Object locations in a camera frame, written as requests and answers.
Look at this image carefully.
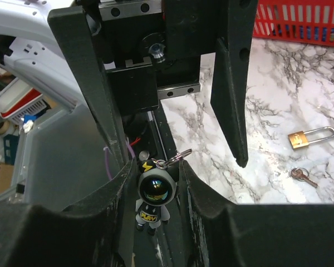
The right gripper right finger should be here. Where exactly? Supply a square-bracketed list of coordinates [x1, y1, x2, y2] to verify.
[179, 161, 334, 266]

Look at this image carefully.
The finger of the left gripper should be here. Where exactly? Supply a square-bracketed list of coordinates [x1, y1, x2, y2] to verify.
[210, 1, 258, 167]

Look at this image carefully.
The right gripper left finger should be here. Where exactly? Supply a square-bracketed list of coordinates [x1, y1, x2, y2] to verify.
[0, 160, 138, 266]

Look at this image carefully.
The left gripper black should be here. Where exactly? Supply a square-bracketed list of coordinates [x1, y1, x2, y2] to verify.
[47, 1, 222, 167]

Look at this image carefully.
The astronaut keychain with keys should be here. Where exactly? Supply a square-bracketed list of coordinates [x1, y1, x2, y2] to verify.
[135, 149, 193, 236]

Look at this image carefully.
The small brass padlock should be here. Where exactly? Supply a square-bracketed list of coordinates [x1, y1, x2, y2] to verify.
[288, 126, 334, 150]

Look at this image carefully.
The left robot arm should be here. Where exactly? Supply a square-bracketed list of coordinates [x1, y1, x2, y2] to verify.
[0, 1, 258, 167]

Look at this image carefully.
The small loose key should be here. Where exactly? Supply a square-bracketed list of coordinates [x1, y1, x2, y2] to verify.
[291, 167, 318, 188]

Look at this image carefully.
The red plastic shopping basket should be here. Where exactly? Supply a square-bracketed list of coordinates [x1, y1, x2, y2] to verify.
[253, 0, 334, 47]

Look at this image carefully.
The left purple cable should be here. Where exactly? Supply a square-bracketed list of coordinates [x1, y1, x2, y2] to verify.
[103, 140, 136, 181]

